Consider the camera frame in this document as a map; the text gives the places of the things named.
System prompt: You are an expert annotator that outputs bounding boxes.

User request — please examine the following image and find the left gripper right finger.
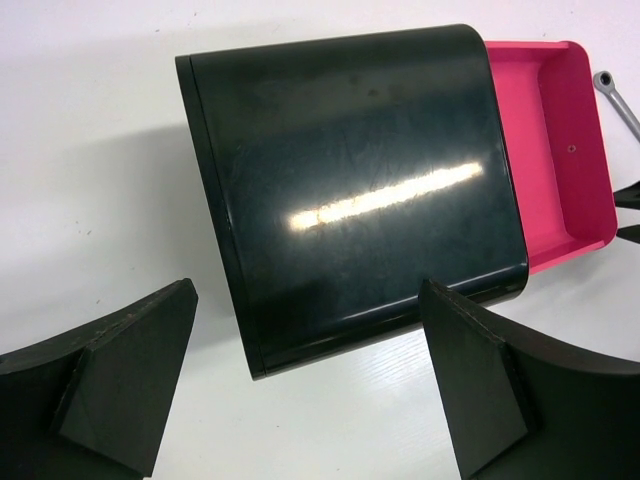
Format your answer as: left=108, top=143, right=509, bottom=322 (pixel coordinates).
left=419, top=280, right=639, bottom=479

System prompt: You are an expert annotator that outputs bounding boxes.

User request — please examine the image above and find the pink top drawer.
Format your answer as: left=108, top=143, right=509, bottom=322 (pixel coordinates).
left=486, top=41, right=618, bottom=274

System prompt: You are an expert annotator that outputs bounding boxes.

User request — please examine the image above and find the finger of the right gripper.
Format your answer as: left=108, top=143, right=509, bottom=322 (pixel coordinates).
left=614, top=181, right=640, bottom=210
left=617, top=224, right=640, bottom=242

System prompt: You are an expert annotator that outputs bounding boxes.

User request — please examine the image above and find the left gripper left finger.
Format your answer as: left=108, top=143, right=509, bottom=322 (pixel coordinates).
left=1, top=278, right=198, bottom=479

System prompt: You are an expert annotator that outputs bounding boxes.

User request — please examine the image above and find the black drawer cabinet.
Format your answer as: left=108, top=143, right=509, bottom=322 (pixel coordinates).
left=175, top=24, right=529, bottom=380

